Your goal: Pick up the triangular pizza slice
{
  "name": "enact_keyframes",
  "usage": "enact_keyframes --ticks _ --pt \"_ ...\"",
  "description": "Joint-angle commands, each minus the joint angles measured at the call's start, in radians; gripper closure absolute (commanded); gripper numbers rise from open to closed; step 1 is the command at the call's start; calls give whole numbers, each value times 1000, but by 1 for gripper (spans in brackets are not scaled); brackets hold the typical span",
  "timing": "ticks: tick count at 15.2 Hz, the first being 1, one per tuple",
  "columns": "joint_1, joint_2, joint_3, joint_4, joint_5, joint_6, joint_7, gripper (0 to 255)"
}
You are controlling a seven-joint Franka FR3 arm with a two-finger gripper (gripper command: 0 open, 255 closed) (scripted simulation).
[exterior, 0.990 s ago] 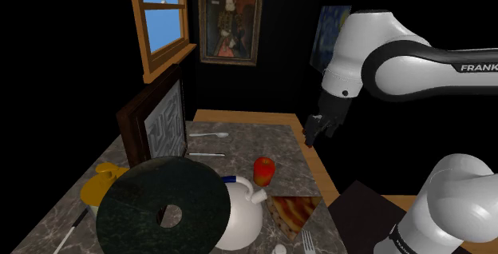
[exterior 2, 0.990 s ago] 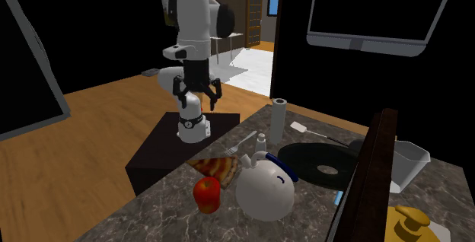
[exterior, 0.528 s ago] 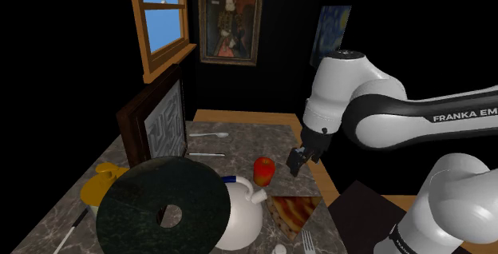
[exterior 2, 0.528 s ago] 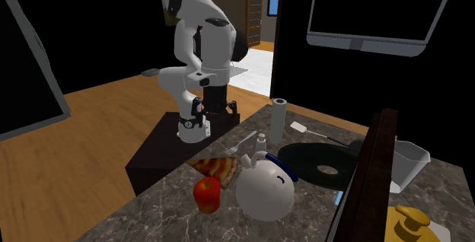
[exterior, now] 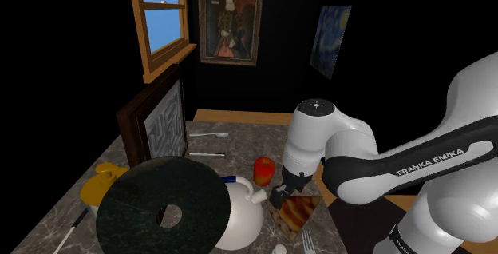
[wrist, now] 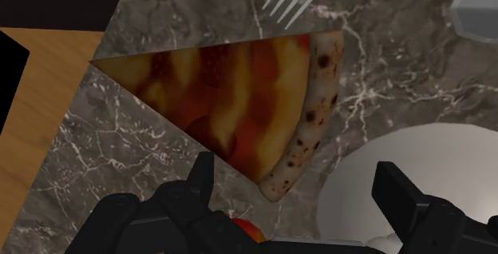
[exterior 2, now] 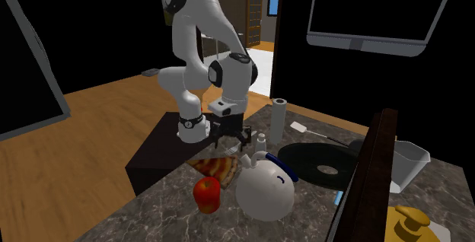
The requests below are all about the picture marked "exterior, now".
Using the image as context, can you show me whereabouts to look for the triangular pizza slice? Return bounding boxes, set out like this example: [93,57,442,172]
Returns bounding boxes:
[266,194,323,241]

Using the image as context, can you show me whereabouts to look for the red apple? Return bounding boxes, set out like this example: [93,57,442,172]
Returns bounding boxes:
[253,157,276,188]

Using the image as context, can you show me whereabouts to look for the silver fork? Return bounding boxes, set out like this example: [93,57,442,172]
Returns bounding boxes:
[301,229,317,254]

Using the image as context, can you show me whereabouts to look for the silver spoon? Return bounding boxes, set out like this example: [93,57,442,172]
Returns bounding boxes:
[188,131,230,139]

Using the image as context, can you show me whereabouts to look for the dark framed maze picture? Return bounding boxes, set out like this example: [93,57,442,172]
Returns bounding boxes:
[116,63,188,169]

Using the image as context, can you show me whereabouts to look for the blue starry night painting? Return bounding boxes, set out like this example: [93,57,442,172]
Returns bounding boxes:
[309,5,353,81]

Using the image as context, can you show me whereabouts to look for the dark green disc with hole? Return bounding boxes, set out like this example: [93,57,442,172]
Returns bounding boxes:
[95,155,231,254]

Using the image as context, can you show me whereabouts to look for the gold framed portrait painting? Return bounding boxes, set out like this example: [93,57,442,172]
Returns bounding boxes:
[197,0,265,67]

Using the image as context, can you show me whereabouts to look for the wooden framed window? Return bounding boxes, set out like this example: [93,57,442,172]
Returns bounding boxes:
[126,0,197,85]

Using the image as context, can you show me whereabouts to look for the white kettle with blue handle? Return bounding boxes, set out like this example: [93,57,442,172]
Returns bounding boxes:
[212,174,268,252]

